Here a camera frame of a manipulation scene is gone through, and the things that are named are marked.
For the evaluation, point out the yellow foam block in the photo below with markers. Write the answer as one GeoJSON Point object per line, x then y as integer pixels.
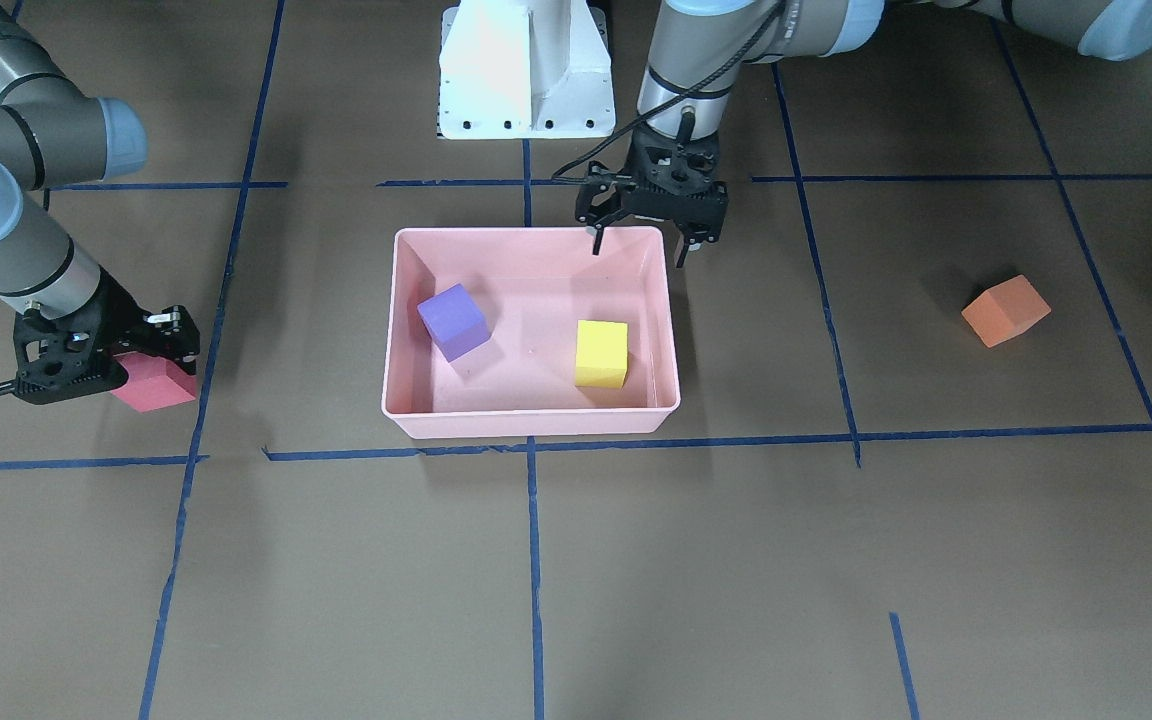
{"type": "Point", "coordinates": [601, 357]}

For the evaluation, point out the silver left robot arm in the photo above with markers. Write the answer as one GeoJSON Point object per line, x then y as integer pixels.
{"type": "Point", "coordinates": [698, 49]}

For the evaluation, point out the red foam block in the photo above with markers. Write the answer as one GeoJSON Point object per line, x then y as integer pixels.
{"type": "Point", "coordinates": [154, 383]}

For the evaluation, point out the white pedestal column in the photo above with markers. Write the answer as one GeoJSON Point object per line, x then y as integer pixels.
{"type": "Point", "coordinates": [525, 69]}

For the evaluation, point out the orange foam block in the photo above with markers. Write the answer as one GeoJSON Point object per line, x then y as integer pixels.
{"type": "Point", "coordinates": [1006, 310]}

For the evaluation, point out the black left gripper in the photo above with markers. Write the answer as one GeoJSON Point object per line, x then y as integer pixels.
{"type": "Point", "coordinates": [600, 202]}

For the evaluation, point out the purple foam block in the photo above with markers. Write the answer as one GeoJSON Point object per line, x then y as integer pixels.
{"type": "Point", "coordinates": [455, 323]}

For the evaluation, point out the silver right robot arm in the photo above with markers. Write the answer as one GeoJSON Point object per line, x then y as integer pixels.
{"type": "Point", "coordinates": [69, 312]}

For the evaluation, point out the pink plastic bin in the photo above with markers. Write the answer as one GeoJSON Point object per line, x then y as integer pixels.
{"type": "Point", "coordinates": [534, 286]}

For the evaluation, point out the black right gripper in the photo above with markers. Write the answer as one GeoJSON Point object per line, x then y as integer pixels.
{"type": "Point", "coordinates": [122, 322]}

